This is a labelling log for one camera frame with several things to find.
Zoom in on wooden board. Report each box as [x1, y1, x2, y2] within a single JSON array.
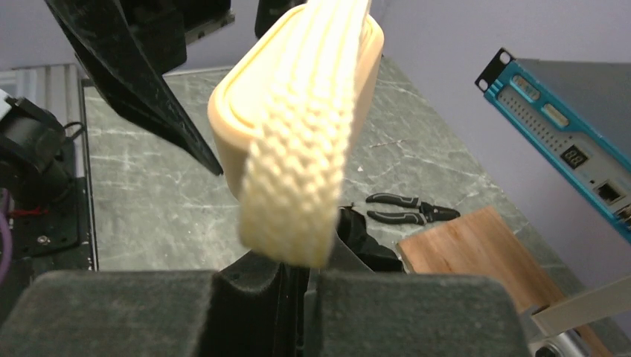
[[397, 206, 611, 356]]

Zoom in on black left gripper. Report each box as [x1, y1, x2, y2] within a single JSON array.
[[44, 0, 307, 176]]

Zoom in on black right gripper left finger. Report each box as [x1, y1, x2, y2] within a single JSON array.
[[1, 253, 296, 356]]

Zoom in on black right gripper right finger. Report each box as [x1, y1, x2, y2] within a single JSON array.
[[304, 271, 529, 356]]

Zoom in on grey network switch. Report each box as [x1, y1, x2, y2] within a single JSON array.
[[475, 48, 630, 241]]

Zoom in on beige folding umbrella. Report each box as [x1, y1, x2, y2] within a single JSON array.
[[208, 1, 385, 268]]

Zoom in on black pliers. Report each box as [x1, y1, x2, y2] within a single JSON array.
[[365, 193, 461, 226]]

